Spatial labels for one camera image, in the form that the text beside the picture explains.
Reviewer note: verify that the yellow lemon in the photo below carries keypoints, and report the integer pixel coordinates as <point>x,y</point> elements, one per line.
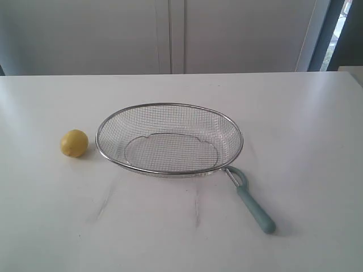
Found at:
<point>74,143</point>

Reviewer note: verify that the teal handled peeler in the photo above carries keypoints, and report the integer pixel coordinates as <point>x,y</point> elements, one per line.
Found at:
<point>240,181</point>

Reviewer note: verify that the oval wire mesh basket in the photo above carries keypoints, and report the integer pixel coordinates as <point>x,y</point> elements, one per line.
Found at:
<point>169,139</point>

